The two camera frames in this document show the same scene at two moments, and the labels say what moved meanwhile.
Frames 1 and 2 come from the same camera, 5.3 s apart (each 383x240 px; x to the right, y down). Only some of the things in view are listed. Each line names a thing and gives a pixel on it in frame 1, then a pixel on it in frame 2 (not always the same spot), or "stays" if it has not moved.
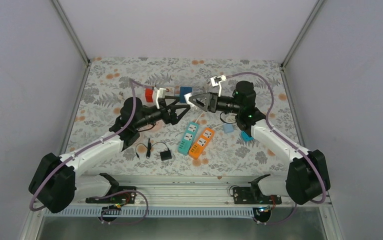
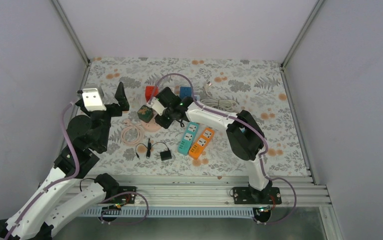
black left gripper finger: x=171 y=100 → x=116 y=110
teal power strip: x=188 y=138 stays
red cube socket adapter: x=148 y=93 stays
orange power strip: x=202 y=143 stays
